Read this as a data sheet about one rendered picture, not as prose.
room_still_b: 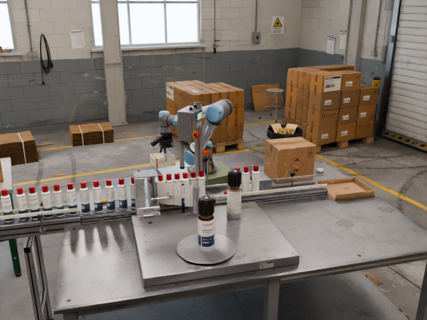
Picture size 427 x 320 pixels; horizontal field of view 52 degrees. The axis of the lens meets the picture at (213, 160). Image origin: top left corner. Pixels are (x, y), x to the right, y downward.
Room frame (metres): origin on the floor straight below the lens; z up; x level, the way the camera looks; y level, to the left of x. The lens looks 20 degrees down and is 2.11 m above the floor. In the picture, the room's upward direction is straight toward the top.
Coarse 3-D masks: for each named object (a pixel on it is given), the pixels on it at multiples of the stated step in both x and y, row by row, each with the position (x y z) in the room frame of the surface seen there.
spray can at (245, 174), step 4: (244, 168) 2.70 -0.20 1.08; (244, 172) 2.70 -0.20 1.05; (248, 172) 2.70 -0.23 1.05; (244, 176) 2.69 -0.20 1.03; (248, 176) 2.69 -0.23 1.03; (244, 180) 2.68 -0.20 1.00; (248, 180) 2.69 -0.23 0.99; (244, 184) 2.68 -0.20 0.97; (248, 184) 2.69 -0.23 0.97; (244, 188) 2.68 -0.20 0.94; (248, 188) 2.69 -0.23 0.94; (244, 196) 2.68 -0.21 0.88
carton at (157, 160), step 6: (150, 156) 3.12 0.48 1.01; (156, 156) 3.08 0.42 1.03; (162, 156) 3.08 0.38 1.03; (168, 156) 3.08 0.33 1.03; (174, 156) 3.08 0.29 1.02; (150, 162) 3.13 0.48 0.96; (156, 162) 3.02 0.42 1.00; (162, 162) 3.04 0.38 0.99; (168, 162) 3.06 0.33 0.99; (174, 162) 3.08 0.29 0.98; (156, 168) 3.02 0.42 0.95
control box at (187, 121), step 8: (184, 112) 2.62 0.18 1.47; (192, 112) 2.62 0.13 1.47; (184, 120) 2.62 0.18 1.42; (192, 120) 2.61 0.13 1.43; (200, 120) 2.73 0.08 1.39; (184, 128) 2.62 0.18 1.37; (192, 128) 2.61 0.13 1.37; (200, 128) 2.73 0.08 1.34; (184, 136) 2.62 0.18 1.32; (192, 136) 2.61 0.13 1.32
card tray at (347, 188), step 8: (328, 184) 3.00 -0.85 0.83; (336, 184) 3.00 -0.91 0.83; (344, 184) 3.00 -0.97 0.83; (352, 184) 3.00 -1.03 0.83; (360, 184) 2.97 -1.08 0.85; (328, 192) 2.85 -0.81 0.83; (336, 192) 2.85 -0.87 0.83; (344, 192) 2.85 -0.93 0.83; (352, 192) 2.85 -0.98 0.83; (360, 192) 2.78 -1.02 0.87; (368, 192) 2.79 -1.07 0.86
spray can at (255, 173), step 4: (256, 168) 2.71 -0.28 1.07; (252, 172) 2.72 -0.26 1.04; (256, 172) 2.71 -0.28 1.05; (252, 176) 2.71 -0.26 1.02; (256, 176) 2.70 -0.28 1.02; (252, 180) 2.71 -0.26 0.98; (256, 180) 2.70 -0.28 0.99; (252, 184) 2.71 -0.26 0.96; (256, 184) 2.70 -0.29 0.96; (252, 188) 2.71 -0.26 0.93; (256, 188) 2.70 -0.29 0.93
